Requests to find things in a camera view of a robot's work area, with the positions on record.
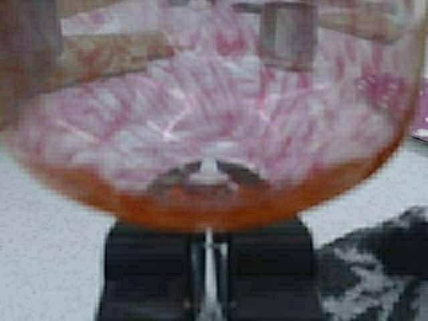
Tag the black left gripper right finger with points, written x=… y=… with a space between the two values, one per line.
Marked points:
x=272 y=273

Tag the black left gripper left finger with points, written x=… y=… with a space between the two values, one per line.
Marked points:
x=147 y=274

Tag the black white floral cloth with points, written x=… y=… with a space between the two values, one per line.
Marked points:
x=377 y=272

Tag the wine glass with red residue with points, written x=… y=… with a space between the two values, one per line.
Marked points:
x=208 y=116

